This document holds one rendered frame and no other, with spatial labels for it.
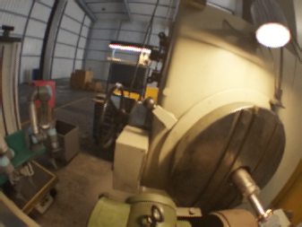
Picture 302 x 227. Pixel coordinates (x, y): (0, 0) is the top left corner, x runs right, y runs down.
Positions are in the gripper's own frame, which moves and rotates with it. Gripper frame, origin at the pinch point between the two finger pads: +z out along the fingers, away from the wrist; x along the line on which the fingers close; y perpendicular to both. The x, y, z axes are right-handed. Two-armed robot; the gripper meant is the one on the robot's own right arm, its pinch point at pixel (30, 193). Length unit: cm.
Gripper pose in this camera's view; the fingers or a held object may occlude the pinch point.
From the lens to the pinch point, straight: 112.4
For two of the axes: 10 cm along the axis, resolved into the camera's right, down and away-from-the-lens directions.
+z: 2.0, 8.9, 4.0
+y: -9.8, 1.7, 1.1
